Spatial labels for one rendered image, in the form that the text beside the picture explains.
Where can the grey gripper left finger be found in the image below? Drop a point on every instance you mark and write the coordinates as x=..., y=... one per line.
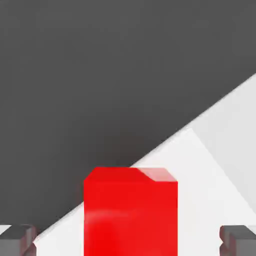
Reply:
x=14, y=241

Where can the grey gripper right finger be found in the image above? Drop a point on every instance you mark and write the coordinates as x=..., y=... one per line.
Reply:
x=240, y=242

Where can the small red cube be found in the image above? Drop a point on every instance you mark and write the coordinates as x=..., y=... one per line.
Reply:
x=130, y=216

